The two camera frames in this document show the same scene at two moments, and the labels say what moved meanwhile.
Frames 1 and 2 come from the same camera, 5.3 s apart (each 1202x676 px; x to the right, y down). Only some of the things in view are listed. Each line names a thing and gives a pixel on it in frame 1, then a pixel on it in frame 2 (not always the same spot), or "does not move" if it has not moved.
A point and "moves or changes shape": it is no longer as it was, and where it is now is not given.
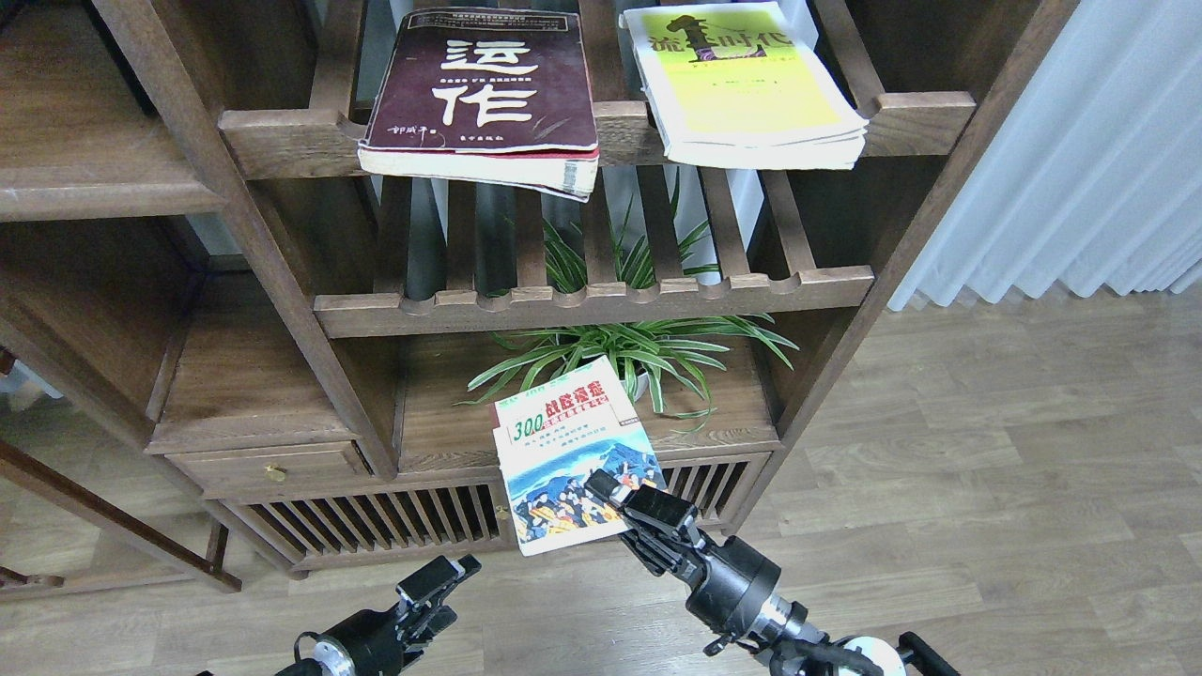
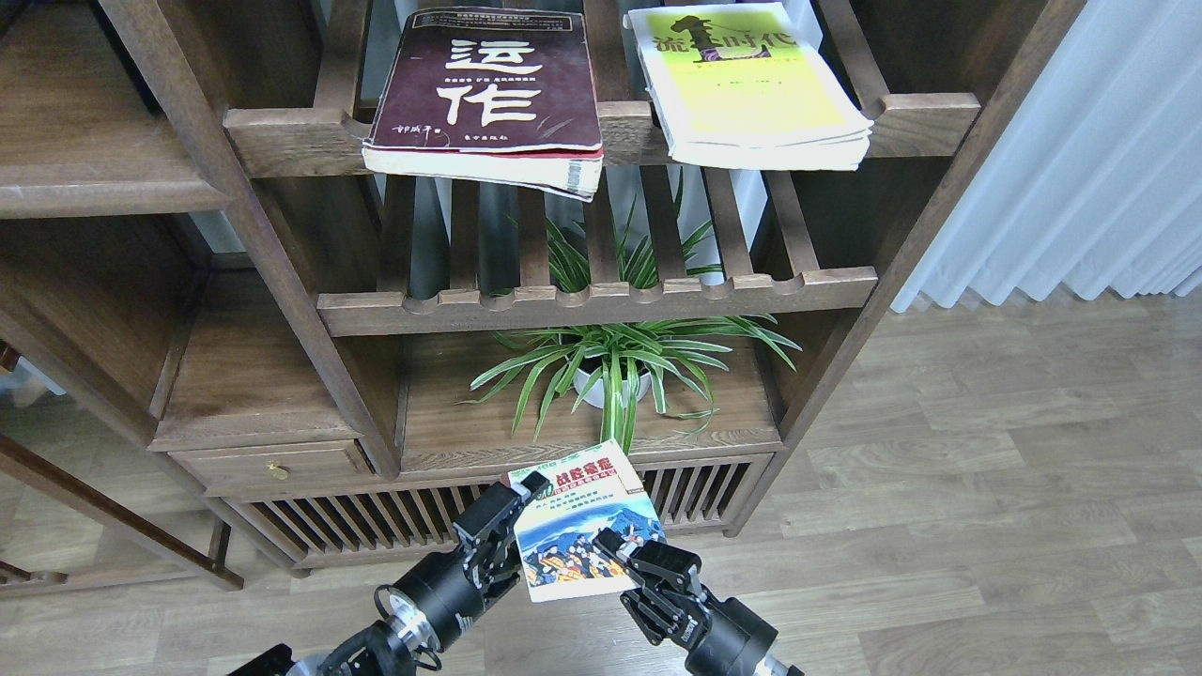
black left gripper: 376,642 to 451,591
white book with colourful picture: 549,437 moves or changes shape
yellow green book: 744,84 does not move
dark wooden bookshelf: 191,241 does not move
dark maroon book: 485,97 does not move
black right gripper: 735,577 to 724,638
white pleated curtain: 1097,178 does not move
